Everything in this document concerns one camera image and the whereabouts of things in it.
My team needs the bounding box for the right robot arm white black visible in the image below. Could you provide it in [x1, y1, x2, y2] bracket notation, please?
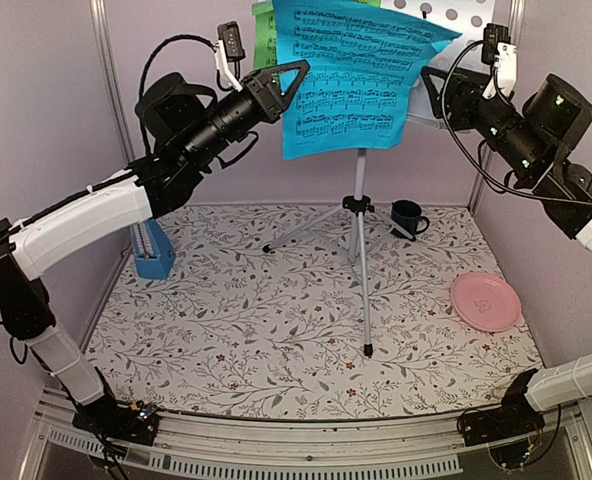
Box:
[421, 67, 592, 436]

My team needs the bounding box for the dark blue mug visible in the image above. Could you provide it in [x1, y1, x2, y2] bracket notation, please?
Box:
[390, 200, 430, 241]

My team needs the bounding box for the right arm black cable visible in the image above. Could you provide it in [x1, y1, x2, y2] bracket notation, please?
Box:
[438, 39, 592, 211]

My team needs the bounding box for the aluminium frame post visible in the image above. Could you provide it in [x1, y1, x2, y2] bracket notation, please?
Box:
[468, 0, 526, 211]
[88, 0, 143, 163]

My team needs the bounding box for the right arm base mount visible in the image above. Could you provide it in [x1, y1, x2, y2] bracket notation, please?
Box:
[456, 369, 545, 446]

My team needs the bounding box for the green sheet music page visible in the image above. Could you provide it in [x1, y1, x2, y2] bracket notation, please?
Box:
[251, 0, 382, 71]

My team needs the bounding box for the white perforated music stand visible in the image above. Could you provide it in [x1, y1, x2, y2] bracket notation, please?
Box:
[263, 0, 497, 359]

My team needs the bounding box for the left aluminium frame post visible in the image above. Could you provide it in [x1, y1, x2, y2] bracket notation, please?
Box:
[88, 0, 143, 163]

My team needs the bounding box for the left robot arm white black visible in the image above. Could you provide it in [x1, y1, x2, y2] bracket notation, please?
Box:
[0, 60, 310, 434]

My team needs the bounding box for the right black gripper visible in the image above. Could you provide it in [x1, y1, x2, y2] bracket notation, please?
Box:
[422, 64, 549, 180]

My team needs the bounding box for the right aluminium frame post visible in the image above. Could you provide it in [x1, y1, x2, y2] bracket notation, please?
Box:
[468, 0, 526, 211]

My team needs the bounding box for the front aluminium rail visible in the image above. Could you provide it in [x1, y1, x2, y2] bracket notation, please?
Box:
[20, 388, 592, 479]

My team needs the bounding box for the blue sheet music page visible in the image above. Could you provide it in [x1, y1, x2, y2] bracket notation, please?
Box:
[270, 0, 463, 161]

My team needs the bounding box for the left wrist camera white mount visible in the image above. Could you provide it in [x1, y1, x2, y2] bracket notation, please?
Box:
[215, 21, 246, 92]

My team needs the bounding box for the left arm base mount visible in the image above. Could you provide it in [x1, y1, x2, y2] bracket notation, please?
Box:
[71, 369, 160, 448]

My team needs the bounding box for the pink plastic plate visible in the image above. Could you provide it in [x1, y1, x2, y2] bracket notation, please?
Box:
[450, 272, 522, 333]

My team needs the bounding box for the blue metronome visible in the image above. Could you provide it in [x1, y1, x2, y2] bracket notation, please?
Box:
[131, 220, 176, 280]

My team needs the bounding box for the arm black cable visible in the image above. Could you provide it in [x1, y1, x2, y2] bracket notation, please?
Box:
[438, 39, 592, 211]
[138, 33, 222, 151]

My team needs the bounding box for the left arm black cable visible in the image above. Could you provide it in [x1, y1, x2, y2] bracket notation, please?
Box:
[138, 33, 222, 151]

